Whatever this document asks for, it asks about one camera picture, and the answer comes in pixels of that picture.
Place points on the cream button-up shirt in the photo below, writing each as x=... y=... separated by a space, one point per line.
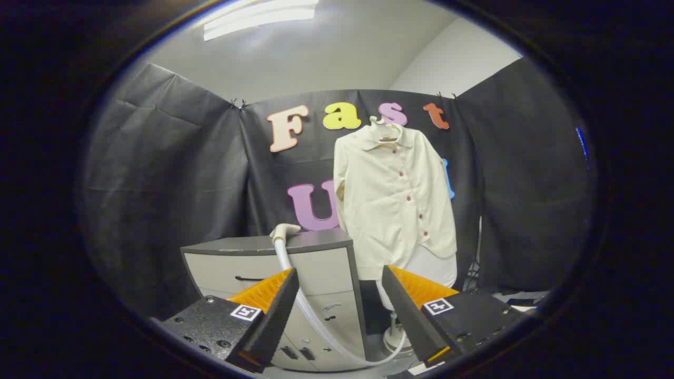
x=389 y=200

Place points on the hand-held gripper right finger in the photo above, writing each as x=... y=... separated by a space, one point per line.
x=408 y=310

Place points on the grey drawer cabinet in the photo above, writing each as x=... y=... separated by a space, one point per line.
x=316 y=268

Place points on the white mannequin torso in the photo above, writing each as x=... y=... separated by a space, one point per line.
x=437 y=268

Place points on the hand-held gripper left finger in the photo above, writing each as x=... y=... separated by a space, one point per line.
x=274 y=321

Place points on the white clothes hanger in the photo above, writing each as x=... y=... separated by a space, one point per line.
x=376 y=124

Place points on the ceiling light panel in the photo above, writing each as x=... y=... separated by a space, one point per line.
x=258 y=18

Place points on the white garment steamer head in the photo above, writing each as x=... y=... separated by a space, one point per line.
x=281 y=230

